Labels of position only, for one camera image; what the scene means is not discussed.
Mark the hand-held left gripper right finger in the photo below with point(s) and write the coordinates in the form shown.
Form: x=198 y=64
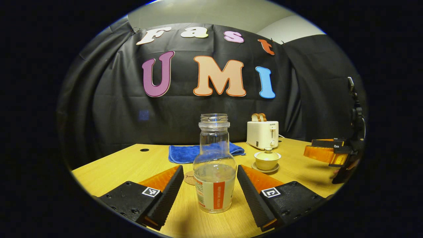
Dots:
x=252 y=198

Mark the cream teacup lid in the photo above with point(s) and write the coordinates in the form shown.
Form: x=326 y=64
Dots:
x=267 y=154

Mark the toast slice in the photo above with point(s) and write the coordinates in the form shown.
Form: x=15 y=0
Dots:
x=254 y=117
x=262 y=117

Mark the cream saucer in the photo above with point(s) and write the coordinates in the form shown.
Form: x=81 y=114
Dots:
x=264 y=171

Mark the white toaster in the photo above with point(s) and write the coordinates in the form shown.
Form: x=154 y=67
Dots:
x=261 y=135

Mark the blue towel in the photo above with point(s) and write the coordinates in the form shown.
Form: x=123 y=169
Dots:
x=181 y=153

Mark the round cork coaster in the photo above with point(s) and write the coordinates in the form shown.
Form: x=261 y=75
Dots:
x=189 y=178

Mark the clear glass water bottle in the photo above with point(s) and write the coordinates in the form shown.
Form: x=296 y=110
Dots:
x=214 y=195

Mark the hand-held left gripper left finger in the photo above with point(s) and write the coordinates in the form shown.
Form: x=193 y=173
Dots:
x=168 y=195

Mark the cream teacup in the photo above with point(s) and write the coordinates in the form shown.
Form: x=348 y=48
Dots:
x=267 y=164

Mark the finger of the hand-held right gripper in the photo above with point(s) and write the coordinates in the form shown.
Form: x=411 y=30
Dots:
x=322 y=153
x=330 y=143

